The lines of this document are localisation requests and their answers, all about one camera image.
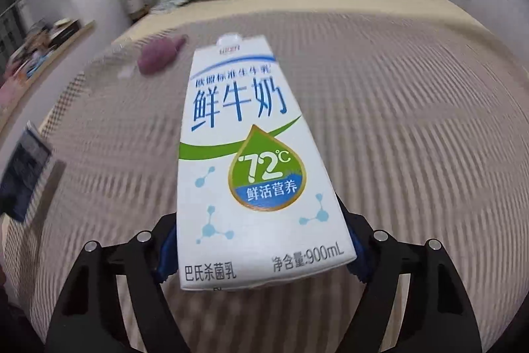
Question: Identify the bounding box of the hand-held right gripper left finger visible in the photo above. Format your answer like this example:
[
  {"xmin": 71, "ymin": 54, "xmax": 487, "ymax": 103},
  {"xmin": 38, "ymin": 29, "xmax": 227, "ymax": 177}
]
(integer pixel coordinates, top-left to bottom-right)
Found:
[{"xmin": 45, "ymin": 212, "xmax": 183, "ymax": 353}]

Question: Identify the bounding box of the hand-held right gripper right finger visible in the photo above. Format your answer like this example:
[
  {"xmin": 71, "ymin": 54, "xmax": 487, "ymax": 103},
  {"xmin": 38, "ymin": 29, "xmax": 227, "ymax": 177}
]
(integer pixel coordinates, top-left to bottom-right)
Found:
[{"xmin": 337, "ymin": 196, "xmax": 484, "ymax": 353}]

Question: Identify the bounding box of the white milk carton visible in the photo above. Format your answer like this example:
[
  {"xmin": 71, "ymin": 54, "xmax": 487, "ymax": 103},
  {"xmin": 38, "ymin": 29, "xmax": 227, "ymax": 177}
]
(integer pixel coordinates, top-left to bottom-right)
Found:
[{"xmin": 177, "ymin": 32, "xmax": 358, "ymax": 292}]

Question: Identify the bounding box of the brown checked blanket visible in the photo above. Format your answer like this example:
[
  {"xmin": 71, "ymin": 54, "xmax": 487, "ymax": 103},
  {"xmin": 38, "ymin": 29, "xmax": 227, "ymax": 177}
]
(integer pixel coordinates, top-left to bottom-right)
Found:
[{"xmin": 4, "ymin": 12, "xmax": 525, "ymax": 353}]

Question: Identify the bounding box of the dark blue box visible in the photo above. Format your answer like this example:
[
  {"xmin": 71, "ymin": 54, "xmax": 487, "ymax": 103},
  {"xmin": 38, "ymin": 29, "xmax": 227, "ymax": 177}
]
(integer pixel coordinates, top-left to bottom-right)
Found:
[{"xmin": 0, "ymin": 121, "xmax": 67, "ymax": 223}]

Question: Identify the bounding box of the purple sweet potato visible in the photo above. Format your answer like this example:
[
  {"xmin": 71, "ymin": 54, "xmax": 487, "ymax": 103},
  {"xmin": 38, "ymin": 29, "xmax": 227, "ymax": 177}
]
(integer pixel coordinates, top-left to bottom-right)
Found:
[{"xmin": 137, "ymin": 34, "xmax": 187, "ymax": 75}]

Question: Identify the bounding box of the blue packet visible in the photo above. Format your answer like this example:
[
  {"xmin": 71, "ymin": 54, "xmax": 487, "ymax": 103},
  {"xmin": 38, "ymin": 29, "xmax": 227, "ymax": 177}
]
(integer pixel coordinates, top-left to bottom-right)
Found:
[{"xmin": 22, "ymin": 49, "xmax": 52, "ymax": 74}]

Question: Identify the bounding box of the black flat box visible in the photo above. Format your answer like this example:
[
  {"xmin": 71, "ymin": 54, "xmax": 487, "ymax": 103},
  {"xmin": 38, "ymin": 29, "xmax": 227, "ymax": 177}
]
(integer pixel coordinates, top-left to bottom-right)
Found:
[{"xmin": 49, "ymin": 18, "xmax": 81, "ymax": 46}]

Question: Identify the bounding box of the pale yellow bed sheet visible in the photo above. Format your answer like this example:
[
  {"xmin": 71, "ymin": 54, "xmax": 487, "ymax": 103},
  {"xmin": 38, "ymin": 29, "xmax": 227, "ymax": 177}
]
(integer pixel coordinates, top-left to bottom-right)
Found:
[{"xmin": 111, "ymin": 0, "xmax": 492, "ymax": 43}]

